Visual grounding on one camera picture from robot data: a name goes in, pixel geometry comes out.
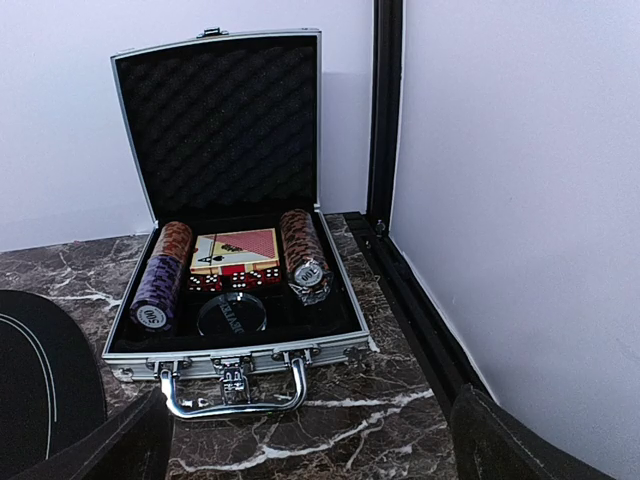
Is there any aluminium poker case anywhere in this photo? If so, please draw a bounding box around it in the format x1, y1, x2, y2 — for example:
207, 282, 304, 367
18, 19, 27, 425
103, 28, 370, 420

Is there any clear dealer button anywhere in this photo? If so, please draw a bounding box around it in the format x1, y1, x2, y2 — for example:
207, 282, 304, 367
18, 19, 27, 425
197, 292, 267, 336

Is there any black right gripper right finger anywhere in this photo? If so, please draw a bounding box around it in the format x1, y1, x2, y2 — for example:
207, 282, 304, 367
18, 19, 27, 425
450, 384, 609, 479

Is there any red dice row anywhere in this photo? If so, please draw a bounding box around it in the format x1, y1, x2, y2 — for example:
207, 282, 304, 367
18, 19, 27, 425
187, 267, 283, 293

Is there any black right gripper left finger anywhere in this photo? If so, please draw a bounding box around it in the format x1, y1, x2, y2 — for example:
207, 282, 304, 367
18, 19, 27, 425
29, 388, 174, 479

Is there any purple 500 chip roll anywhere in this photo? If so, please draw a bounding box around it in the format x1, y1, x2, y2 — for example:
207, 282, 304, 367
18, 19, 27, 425
129, 255, 183, 333

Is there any wrapped brown 100 chip roll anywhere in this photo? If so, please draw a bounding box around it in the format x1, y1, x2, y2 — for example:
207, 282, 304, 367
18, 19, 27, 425
280, 209, 333, 306

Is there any round black poker mat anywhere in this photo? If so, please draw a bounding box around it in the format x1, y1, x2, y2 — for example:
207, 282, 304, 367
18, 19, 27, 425
1, 290, 107, 479

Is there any boxed card deck in case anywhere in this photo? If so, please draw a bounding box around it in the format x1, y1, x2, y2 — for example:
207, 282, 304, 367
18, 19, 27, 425
190, 228, 280, 275

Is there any black frame post right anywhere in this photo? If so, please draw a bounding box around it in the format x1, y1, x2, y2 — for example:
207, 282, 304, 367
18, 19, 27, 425
366, 0, 405, 236

